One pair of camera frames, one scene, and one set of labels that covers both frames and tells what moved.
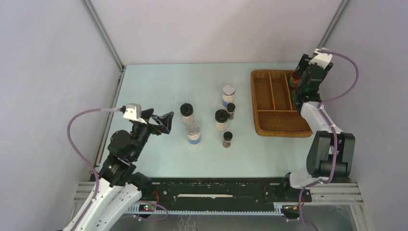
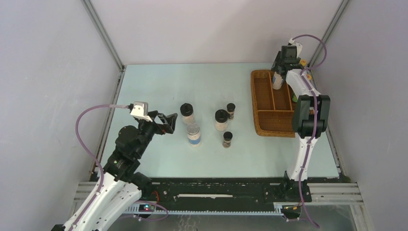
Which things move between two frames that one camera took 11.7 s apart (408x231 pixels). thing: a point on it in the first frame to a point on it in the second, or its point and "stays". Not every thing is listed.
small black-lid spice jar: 231,108 stays
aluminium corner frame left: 107,40 stays
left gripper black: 165,121 stays
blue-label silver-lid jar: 228,95 to 277,81
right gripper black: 304,63 to 275,67
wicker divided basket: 275,115 stays
